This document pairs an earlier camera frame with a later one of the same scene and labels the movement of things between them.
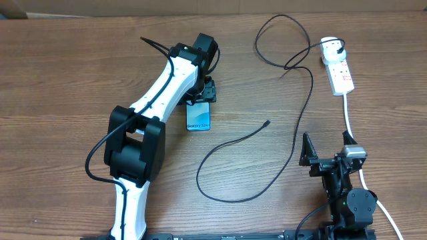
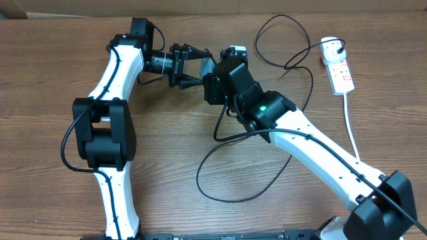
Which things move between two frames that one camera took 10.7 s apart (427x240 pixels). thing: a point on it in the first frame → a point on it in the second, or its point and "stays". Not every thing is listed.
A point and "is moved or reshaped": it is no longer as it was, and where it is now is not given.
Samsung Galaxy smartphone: x=198 y=117 is moved or reshaped
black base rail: x=233 y=236 stays
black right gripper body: x=321 y=166 → x=217 y=93
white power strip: x=339 y=76 stays
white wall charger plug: x=329 y=47 stays
